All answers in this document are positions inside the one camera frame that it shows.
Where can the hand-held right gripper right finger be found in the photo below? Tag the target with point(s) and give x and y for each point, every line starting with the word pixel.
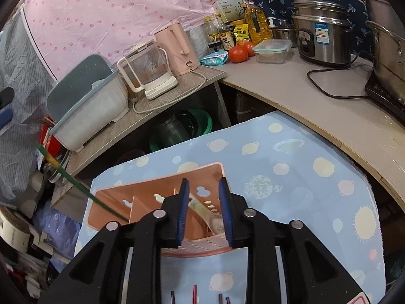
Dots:
pixel 225 212

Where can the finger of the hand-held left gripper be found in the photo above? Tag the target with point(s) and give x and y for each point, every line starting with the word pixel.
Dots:
pixel 4 96
pixel 5 117

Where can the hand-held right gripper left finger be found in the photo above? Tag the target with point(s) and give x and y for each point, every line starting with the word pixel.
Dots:
pixel 182 212

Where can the white ceramic spoon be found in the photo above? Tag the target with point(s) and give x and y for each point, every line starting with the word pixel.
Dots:
pixel 205 212

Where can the pink perforated utensil basket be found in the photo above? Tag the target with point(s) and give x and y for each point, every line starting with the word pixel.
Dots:
pixel 110 202

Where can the grey striped cloth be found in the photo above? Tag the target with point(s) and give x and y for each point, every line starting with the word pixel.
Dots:
pixel 22 69

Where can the brown chopsticks bundle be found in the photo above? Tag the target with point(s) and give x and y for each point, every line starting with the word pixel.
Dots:
pixel 47 122

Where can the red plastic basin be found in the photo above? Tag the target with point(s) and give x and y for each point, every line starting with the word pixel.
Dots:
pixel 56 142

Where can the blue planet print tablecloth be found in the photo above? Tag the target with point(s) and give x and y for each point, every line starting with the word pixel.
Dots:
pixel 284 196

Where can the dark glass pot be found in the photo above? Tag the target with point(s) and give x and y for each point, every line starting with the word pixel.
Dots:
pixel 172 131

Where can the white dish drainer box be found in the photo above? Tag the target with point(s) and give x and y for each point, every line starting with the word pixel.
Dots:
pixel 95 107

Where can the green plastic basin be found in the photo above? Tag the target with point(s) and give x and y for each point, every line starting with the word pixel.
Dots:
pixel 204 123

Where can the wooden shelf unit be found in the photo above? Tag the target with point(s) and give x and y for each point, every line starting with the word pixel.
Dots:
pixel 142 120

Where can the green plastic stick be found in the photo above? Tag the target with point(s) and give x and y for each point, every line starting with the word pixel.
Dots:
pixel 79 187

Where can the white labelled tape roll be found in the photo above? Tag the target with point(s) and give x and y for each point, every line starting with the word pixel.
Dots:
pixel 14 228

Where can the blue plastic bag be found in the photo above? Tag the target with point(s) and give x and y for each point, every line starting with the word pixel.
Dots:
pixel 57 228

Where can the pink dotted curtain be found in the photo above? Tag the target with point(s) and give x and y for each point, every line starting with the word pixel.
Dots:
pixel 110 12

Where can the clear blender jug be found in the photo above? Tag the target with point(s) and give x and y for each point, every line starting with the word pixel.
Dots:
pixel 148 63

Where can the wet wipes pack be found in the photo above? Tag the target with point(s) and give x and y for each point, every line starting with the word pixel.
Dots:
pixel 215 59

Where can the red tomato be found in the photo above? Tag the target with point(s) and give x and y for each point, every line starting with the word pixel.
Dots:
pixel 238 54
pixel 250 48

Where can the pink electric kettle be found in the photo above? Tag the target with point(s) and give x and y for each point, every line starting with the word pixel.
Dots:
pixel 172 47

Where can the glass food container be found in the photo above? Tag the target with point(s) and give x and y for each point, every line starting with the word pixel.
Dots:
pixel 272 51

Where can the yellow seasoning packet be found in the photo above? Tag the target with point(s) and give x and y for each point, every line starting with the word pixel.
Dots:
pixel 241 33

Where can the small steel lidded pot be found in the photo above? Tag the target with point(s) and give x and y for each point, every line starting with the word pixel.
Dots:
pixel 283 33

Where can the cooking oil bottle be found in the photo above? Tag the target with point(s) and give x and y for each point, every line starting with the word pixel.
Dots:
pixel 258 25

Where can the white pump bottle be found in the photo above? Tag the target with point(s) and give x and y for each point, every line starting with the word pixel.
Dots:
pixel 271 22

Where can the black induction cooker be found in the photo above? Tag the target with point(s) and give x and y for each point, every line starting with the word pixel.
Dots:
pixel 384 96

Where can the steel rice cooker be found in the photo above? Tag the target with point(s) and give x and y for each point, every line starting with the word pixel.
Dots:
pixel 322 41

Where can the white and green carton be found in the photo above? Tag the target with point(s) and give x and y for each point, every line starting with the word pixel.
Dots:
pixel 227 9

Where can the large steel steamer pot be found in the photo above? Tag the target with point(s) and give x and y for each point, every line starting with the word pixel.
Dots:
pixel 387 57

